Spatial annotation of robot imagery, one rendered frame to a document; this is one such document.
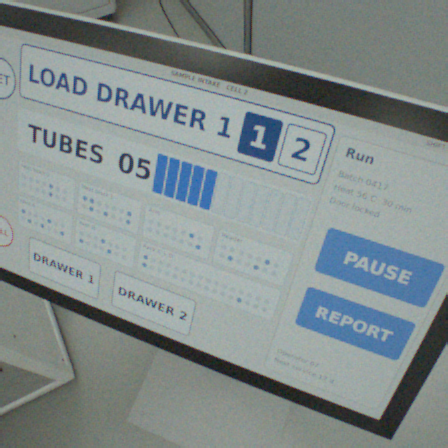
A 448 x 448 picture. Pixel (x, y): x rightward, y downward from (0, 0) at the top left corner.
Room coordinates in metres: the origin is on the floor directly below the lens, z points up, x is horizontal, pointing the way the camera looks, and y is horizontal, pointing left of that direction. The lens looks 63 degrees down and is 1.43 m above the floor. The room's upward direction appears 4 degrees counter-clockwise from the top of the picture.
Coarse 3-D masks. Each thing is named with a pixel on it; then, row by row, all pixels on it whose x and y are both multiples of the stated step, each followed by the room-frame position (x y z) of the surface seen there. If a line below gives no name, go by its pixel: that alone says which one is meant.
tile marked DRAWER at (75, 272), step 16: (32, 240) 0.21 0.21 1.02; (32, 256) 0.20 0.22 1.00; (48, 256) 0.20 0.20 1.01; (64, 256) 0.19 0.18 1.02; (80, 256) 0.19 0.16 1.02; (32, 272) 0.19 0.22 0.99; (48, 272) 0.18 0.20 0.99; (64, 272) 0.18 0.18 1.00; (80, 272) 0.18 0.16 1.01; (96, 272) 0.17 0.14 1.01; (80, 288) 0.16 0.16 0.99; (96, 288) 0.16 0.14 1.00
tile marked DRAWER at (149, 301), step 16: (112, 288) 0.16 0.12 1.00; (128, 288) 0.15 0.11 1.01; (144, 288) 0.15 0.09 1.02; (160, 288) 0.15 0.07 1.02; (112, 304) 0.14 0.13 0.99; (128, 304) 0.14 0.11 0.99; (144, 304) 0.14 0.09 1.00; (160, 304) 0.13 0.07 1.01; (176, 304) 0.13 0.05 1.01; (192, 304) 0.13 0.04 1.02; (160, 320) 0.12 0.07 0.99; (176, 320) 0.12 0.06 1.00; (192, 320) 0.12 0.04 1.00
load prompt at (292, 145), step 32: (32, 64) 0.32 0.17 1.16; (64, 64) 0.31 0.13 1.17; (96, 64) 0.30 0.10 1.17; (32, 96) 0.31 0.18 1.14; (64, 96) 0.30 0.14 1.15; (96, 96) 0.29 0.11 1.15; (128, 96) 0.28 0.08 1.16; (160, 96) 0.27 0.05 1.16; (192, 96) 0.26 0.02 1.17; (224, 96) 0.25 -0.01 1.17; (128, 128) 0.26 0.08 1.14; (160, 128) 0.25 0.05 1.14; (192, 128) 0.24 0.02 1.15; (224, 128) 0.24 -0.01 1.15; (256, 128) 0.23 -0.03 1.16; (288, 128) 0.22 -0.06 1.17; (320, 128) 0.22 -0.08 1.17; (256, 160) 0.21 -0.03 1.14; (288, 160) 0.20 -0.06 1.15; (320, 160) 0.20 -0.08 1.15
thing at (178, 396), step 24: (168, 360) 0.25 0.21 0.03; (144, 384) 0.18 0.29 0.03; (168, 384) 0.18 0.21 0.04; (192, 384) 0.17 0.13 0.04; (216, 384) 0.17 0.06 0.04; (240, 384) 0.16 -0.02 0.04; (144, 408) 0.11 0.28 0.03; (168, 408) 0.11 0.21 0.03; (192, 408) 0.10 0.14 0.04; (216, 408) 0.10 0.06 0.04; (240, 408) 0.09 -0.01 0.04; (264, 408) 0.09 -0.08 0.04; (288, 408) 0.08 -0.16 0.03; (168, 432) 0.04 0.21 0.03; (192, 432) 0.03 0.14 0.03; (216, 432) 0.03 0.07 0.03; (240, 432) 0.02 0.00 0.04; (264, 432) 0.02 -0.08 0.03
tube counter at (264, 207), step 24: (120, 144) 0.25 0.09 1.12; (120, 168) 0.24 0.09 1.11; (144, 168) 0.23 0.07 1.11; (168, 168) 0.23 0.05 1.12; (192, 168) 0.22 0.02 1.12; (216, 168) 0.21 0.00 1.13; (168, 192) 0.21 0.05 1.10; (192, 192) 0.21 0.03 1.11; (216, 192) 0.20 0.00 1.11; (240, 192) 0.19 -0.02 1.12; (264, 192) 0.19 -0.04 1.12; (288, 192) 0.19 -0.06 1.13; (240, 216) 0.18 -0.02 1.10; (264, 216) 0.18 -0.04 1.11; (288, 216) 0.17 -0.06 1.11; (288, 240) 0.16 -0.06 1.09
